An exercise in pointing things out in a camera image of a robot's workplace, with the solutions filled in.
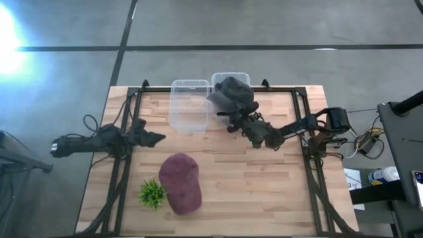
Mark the small green artificial plant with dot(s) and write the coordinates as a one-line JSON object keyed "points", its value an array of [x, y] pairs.
{"points": [[152, 194]]}

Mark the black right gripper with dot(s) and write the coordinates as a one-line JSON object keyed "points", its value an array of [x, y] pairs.
{"points": [[262, 132]]}

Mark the black aluminium table frame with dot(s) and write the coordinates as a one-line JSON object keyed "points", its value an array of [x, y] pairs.
{"points": [[299, 132]]}

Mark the black power adapter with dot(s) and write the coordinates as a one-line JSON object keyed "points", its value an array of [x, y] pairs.
{"points": [[369, 143]]}

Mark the white paper sheet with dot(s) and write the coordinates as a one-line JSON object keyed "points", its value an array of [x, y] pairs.
{"points": [[354, 185]]}

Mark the clear plastic bin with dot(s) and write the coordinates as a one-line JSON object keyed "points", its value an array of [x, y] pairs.
{"points": [[190, 105], [219, 76]]}

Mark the grey metal stand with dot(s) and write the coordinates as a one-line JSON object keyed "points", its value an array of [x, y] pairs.
{"points": [[20, 158]]}

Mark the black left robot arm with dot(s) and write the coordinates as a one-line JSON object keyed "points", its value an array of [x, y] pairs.
{"points": [[89, 142]]}

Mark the white wipes canister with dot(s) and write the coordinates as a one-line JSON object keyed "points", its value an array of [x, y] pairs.
{"points": [[383, 176]]}

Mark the faded red cap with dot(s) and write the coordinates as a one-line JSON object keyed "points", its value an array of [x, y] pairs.
{"points": [[181, 183]]}

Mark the dark grey cap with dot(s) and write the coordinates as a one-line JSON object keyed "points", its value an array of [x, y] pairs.
{"points": [[234, 86], [236, 102]]}

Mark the black pole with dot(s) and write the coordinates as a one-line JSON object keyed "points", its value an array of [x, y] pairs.
{"points": [[408, 103]]}

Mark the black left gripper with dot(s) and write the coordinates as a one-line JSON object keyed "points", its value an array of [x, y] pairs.
{"points": [[137, 134]]}

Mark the grey side cart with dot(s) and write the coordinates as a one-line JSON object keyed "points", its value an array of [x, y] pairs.
{"points": [[404, 148]]}

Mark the smartphone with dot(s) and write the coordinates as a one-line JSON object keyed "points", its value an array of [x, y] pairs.
{"points": [[418, 190]]}

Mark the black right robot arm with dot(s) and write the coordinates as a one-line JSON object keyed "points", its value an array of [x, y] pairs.
{"points": [[314, 124]]}

